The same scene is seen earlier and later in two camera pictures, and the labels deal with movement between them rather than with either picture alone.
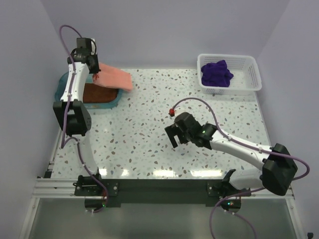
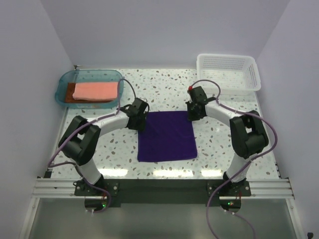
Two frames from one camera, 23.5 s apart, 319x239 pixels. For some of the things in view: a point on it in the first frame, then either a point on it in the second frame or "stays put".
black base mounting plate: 158,191 stays put
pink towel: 112,77 to 96,91
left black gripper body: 94,69 to 140,124
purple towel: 216,74 to 167,136
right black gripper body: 189,137 to 192,113
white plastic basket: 246,74 stays put
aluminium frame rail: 56,188 stays put
